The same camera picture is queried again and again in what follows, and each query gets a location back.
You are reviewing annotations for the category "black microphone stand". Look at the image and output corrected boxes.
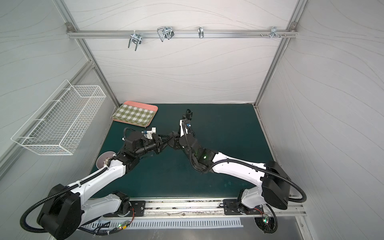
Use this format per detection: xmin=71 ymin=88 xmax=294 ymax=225
xmin=167 ymin=109 xmax=193 ymax=150

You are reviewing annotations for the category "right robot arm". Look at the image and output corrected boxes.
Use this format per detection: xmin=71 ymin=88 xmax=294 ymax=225
xmin=179 ymin=134 xmax=291 ymax=210

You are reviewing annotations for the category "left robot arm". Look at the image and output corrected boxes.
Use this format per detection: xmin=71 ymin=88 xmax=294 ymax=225
xmin=20 ymin=131 xmax=180 ymax=240

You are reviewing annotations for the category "pink plastic tray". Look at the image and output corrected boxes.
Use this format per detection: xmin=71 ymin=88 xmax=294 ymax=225
xmin=112 ymin=100 xmax=159 ymax=129

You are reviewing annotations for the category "green white checkered cloth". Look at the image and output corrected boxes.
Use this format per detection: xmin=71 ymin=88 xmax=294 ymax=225
xmin=112 ymin=103 xmax=156 ymax=127

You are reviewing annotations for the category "grey bowl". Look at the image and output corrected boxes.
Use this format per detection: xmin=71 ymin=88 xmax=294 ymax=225
xmin=96 ymin=151 xmax=116 ymax=169

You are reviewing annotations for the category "metal hook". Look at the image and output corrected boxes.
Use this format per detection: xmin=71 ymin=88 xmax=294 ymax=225
xmin=128 ymin=33 xmax=142 ymax=51
xmin=157 ymin=26 xmax=175 ymax=42
xmin=198 ymin=27 xmax=204 ymax=39
xmin=260 ymin=27 xmax=286 ymax=39

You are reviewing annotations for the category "aluminium crossbar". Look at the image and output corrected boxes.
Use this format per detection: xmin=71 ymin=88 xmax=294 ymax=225
xmin=67 ymin=29 xmax=299 ymax=40

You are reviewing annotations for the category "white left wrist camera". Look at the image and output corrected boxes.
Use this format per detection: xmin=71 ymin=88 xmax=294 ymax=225
xmin=142 ymin=128 xmax=157 ymax=140

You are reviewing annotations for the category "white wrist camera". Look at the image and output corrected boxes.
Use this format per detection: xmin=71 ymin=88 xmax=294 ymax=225
xmin=180 ymin=120 xmax=192 ymax=136
xmin=142 ymin=128 xmax=157 ymax=140

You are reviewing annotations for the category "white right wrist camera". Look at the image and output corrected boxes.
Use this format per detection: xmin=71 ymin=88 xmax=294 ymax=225
xmin=180 ymin=120 xmax=192 ymax=136

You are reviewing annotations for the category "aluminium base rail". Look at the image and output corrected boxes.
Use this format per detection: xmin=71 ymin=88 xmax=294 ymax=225
xmin=103 ymin=196 xmax=307 ymax=218

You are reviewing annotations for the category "white wire basket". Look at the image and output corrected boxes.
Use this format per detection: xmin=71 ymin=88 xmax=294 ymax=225
xmin=11 ymin=80 xmax=106 ymax=156

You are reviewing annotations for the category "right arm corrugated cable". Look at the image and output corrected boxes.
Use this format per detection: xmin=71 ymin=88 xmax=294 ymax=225
xmin=206 ymin=158 xmax=307 ymax=204

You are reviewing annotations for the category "black corrugated cable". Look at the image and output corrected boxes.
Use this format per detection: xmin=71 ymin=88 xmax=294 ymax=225
xmin=19 ymin=166 xmax=109 ymax=233

